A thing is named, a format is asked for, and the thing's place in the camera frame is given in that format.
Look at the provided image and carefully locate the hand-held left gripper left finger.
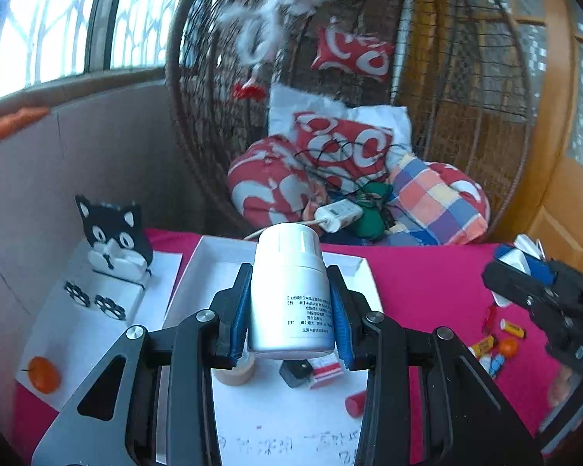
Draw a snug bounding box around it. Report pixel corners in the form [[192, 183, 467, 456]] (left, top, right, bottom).
[[31, 263, 253, 466]]

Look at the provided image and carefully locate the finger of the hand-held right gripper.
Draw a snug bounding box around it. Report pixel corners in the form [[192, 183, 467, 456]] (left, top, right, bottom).
[[494, 244, 560, 287], [482, 261, 558, 320]]

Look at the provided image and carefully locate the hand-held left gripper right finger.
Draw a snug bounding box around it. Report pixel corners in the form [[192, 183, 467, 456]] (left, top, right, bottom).
[[326, 265, 545, 466]]

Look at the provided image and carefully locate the white tray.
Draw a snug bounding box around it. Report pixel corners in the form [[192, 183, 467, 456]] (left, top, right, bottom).
[[155, 235, 384, 466]]

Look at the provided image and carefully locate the white plastic bottle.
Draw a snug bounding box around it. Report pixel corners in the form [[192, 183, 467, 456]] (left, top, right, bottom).
[[247, 223, 336, 361]]

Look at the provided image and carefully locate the person's right hand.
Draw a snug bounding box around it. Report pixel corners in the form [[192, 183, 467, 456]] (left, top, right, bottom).
[[548, 365, 573, 407]]

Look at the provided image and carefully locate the red white small box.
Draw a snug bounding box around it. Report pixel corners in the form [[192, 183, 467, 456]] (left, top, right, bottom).
[[308, 354, 345, 390]]

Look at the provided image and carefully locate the short yellow tube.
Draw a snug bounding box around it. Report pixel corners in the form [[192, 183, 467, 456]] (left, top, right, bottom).
[[499, 318, 526, 339]]

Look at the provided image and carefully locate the brown tape roll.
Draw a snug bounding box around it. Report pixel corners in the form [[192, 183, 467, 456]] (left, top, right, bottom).
[[213, 354, 257, 386]]

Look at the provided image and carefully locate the black plug adapter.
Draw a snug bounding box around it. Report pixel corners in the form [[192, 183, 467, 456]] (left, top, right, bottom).
[[278, 359, 314, 389]]

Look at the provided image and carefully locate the pink tablecloth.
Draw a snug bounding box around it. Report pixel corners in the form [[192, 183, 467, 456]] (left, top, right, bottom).
[[10, 227, 583, 466]]

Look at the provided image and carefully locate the red small cylinder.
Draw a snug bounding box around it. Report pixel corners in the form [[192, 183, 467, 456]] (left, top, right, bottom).
[[345, 391, 367, 418]]

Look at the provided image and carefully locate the blue white small bottle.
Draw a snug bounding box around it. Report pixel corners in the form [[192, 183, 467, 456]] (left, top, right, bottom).
[[478, 352, 506, 379]]

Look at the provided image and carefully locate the dark blue cloth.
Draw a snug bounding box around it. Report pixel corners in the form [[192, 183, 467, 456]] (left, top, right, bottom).
[[321, 226, 440, 247]]

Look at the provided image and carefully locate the round red white cushion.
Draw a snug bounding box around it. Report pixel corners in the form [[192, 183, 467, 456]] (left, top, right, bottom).
[[428, 161, 491, 224]]

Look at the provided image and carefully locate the green pouch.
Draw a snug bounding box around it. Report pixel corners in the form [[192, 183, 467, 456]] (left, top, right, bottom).
[[352, 182, 394, 238]]

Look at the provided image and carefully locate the plaid cushion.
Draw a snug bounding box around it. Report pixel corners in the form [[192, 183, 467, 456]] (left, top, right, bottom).
[[386, 155, 489, 247]]

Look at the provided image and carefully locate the white power adapter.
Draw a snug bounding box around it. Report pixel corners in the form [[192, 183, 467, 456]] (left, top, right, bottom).
[[316, 199, 363, 232]]

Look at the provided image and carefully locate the wooden door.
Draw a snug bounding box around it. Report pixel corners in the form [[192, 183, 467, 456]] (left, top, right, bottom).
[[398, 0, 583, 273]]

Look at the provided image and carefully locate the large red white cushion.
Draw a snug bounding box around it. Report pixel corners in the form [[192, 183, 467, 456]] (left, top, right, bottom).
[[227, 135, 328, 228]]

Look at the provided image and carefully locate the black white cat holder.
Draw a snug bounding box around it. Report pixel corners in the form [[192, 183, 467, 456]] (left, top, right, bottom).
[[63, 194, 155, 323]]

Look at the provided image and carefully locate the wicker hanging chair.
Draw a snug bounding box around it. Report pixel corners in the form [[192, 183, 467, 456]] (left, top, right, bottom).
[[165, 0, 564, 248]]

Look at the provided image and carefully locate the square red white cushion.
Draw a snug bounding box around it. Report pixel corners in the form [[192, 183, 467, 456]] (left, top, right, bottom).
[[291, 111, 394, 180]]

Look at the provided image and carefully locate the white paper sheet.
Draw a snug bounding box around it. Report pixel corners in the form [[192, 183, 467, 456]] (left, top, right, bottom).
[[14, 247, 183, 411]]

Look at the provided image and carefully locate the orange tangerine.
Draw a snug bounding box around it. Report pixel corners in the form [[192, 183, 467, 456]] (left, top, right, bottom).
[[26, 356, 61, 393]]

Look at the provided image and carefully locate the cardboard panel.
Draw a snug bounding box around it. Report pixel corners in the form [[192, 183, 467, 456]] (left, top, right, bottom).
[[0, 80, 234, 428]]

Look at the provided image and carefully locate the small red white cushion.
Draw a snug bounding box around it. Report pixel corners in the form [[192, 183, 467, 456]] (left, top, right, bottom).
[[311, 24, 395, 83]]

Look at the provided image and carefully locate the orange cloth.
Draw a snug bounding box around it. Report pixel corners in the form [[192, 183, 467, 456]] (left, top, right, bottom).
[[0, 106, 52, 149]]

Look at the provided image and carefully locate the white feather dreamcatcher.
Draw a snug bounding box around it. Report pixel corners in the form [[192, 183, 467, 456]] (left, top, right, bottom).
[[218, 0, 353, 103]]

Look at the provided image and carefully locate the window with lattice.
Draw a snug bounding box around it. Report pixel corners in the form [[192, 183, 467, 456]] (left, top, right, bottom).
[[0, 0, 205, 103]]

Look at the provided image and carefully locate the black cable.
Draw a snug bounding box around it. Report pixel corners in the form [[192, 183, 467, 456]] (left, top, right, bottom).
[[294, 138, 404, 195]]

